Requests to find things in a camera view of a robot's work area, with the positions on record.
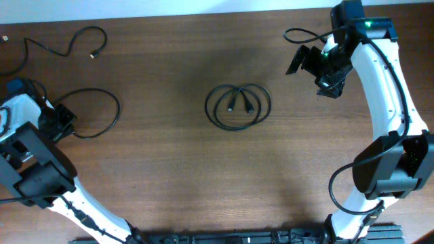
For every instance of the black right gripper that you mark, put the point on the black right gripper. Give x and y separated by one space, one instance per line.
330 86

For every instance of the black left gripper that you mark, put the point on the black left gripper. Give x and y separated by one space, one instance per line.
67 119

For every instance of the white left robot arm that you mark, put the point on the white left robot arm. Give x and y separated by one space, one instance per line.
37 173

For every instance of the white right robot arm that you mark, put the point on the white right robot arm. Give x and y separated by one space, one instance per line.
400 157

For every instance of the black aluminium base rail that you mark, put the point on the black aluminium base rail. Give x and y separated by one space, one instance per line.
385 234

